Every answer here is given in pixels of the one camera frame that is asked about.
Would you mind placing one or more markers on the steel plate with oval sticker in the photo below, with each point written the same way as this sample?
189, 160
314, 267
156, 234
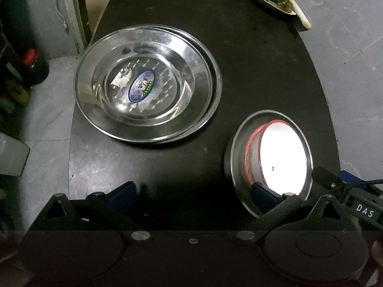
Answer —
143, 83

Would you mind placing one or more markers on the translucent plastic jug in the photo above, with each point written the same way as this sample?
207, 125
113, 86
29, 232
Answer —
12, 154

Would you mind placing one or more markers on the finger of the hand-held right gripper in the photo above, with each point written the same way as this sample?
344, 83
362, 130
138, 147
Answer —
324, 179
351, 177

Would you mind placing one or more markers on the yellow container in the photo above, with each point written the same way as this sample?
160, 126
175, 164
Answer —
19, 92

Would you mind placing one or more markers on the white door frame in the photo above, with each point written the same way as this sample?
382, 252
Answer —
76, 15

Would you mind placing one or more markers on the dark bottle with red cap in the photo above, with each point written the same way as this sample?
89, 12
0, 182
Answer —
34, 68

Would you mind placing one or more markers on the white leek stalk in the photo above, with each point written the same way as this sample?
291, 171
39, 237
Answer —
300, 13

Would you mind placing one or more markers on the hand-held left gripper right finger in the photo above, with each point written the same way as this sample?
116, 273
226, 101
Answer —
263, 196

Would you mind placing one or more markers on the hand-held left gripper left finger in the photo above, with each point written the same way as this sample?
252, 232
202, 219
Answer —
122, 193

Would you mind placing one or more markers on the plain steel plate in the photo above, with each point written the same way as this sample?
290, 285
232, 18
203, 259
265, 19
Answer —
216, 89

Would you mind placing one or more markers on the deep steel bowl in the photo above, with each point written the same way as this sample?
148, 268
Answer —
239, 155

